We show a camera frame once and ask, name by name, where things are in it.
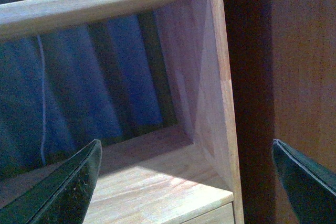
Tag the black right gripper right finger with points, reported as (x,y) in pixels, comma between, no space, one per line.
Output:
(310,187)

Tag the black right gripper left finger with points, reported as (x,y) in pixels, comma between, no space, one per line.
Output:
(64,195)

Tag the right wooden shelf unit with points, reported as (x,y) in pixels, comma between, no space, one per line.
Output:
(184,173)

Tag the dark blue curtain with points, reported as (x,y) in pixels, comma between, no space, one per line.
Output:
(60,91)

